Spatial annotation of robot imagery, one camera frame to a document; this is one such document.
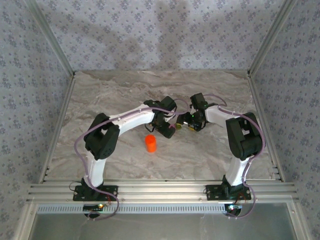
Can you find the pink green pill organizer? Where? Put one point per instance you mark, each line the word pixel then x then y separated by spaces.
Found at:
pixel 179 125

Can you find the orange pill bottle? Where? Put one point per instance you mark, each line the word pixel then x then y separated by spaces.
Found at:
pixel 151 148

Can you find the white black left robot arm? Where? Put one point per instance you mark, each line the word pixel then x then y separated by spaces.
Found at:
pixel 135 120

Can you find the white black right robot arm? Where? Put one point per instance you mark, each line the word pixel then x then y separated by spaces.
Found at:
pixel 237 170

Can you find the small circuit board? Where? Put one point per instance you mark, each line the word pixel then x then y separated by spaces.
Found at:
pixel 92 207
pixel 235 207

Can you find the grey metal sheet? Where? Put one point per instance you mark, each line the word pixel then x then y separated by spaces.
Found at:
pixel 162 227

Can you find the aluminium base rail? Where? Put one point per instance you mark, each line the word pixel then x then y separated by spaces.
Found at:
pixel 162 190

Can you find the aluminium side rail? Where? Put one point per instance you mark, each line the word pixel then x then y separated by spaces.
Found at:
pixel 257 100
pixel 66 100

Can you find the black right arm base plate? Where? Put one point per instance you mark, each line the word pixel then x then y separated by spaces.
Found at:
pixel 212 196

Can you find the aluminium corner post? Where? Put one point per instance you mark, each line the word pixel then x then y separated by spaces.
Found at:
pixel 52 37
pixel 270 37

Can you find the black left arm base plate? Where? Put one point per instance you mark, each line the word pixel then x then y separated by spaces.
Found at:
pixel 77 196

